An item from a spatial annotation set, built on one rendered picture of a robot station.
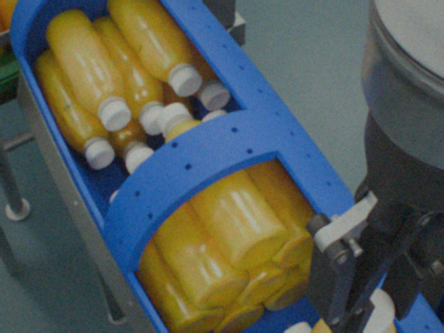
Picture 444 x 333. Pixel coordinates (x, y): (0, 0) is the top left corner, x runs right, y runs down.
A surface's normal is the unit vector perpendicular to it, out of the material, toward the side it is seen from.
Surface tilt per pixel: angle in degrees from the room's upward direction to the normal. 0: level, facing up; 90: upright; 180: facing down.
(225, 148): 0
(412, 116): 90
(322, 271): 93
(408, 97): 90
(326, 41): 0
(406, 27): 100
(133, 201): 48
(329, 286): 93
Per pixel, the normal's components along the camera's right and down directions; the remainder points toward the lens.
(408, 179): -0.60, 0.65
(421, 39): -0.67, 0.69
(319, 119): 0.00, -0.58
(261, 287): 0.50, 0.72
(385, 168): -0.85, 0.43
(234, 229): -0.44, -0.30
